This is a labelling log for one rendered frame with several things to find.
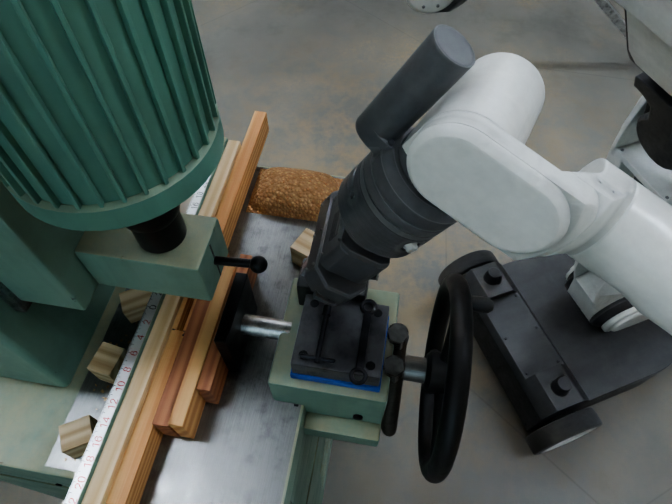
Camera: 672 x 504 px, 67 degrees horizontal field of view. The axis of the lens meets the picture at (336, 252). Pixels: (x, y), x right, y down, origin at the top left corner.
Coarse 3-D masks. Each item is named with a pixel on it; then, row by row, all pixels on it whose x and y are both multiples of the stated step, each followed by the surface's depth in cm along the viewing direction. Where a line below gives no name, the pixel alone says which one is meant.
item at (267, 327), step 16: (240, 288) 58; (240, 304) 58; (224, 320) 56; (240, 320) 59; (256, 320) 60; (272, 320) 60; (224, 336) 55; (240, 336) 60; (272, 336) 60; (224, 352) 57; (240, 352) 61
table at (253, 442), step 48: (240, 240) 74; (288, 240) 74; (288, 288) 69; (240, 384) 62; (240, 432) 59; (288, 432) 59; (336, 432) 62; (192, 480) 56; (240, 480) 56; (288, 480) 56
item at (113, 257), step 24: (192, 216) 55; (96, 240) 53; (120, 240) 53; (192, 240) 53; (216, 240) 55; (96, 264) 54; (120, 264) 53; (144, 264) 52; (168, 264) 52; (192, 264) 51; (144, 288) 57; (168, 288) 56; (192, 288) 55
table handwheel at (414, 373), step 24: (456, 288) 65; (432, 312) 83; (456, 312) 62; (432, 336) 83; (456, 336) 60; (408, 360) 71; (432, 360) 70; (456, 360) 58; (432, 384) 69; (456, 384) 58; (432, 408) 81; (456, 408) 58; (432, 432) 68; (456, 432) 58; (432, 456) 61; (432, 480) 64
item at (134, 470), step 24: (264, 120) 83; (240, 168) 76; (240, 192) 75; (216, 216) 71; (168, 360) 59; (144, 408) 56; (144, 432) 55; (144, 456) 54; (120, 480) 52; (144, 480) 55
